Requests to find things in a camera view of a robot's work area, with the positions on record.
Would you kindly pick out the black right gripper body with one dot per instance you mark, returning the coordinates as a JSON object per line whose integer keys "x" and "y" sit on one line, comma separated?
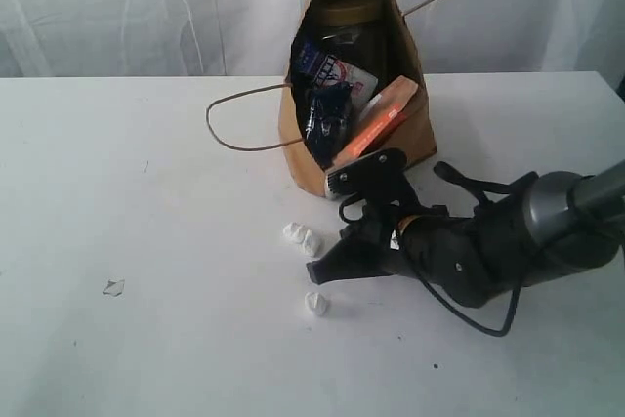
{"x": 369, "y": 240}

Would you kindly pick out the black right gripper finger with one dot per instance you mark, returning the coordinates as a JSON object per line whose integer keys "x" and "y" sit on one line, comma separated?
{"x": 349, "y": 258}

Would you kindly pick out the brown orange coffee pouch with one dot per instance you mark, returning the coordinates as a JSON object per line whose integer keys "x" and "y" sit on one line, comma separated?
{"x": 381, "y": 115}

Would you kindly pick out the dark noodle package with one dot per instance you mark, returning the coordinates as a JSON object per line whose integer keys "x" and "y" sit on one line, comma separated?
{"x": 329, "y": 121}

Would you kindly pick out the white blue salt packet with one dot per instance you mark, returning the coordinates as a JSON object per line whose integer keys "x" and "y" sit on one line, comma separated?
{"x": 325, "y": 70}

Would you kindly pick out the nut jar with gold lid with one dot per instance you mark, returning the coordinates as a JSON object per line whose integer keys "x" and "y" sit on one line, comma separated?
{"x": 351, "y": 31}

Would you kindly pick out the brown paper shopping bag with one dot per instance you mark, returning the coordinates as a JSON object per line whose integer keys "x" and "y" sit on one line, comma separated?
{"x": 414, "y": 136}

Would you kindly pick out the clear plastic scrap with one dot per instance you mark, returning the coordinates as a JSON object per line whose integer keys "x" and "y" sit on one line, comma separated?
{"x": 114, "y": 288}

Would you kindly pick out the white backdrop curtain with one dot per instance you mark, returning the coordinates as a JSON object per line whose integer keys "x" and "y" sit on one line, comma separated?
{"x": 253, "y": 37}

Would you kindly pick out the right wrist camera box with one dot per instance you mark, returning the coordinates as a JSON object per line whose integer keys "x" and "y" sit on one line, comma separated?
{"x": 376, "y": 177}

